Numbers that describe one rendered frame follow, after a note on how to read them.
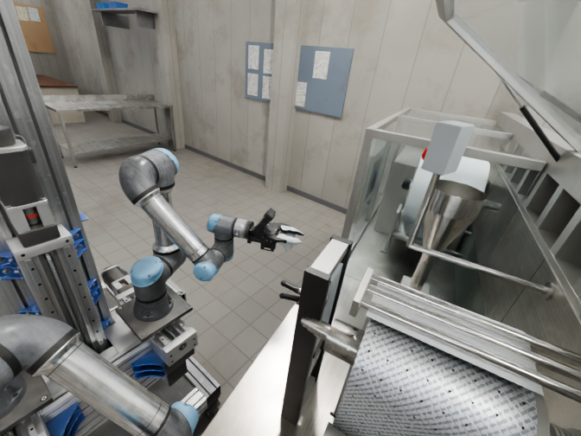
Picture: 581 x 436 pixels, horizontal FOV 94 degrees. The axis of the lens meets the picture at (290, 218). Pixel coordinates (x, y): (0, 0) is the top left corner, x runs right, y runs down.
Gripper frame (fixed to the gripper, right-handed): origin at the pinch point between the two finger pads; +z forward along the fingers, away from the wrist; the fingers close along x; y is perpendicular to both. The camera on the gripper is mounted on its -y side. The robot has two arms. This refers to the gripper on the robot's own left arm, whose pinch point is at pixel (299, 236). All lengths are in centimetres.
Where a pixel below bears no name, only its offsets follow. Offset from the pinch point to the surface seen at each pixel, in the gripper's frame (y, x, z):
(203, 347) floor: 126, -10, -59
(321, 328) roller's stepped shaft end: -18, 45, 12
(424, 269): -3.6, 7.7, 41.4
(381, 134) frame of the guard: -31.6, -28.9, 22.1
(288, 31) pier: -47, -316, -83
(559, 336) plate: -20, 37, 55
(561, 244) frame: -28, 17, 61
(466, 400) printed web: -24, 55, 33
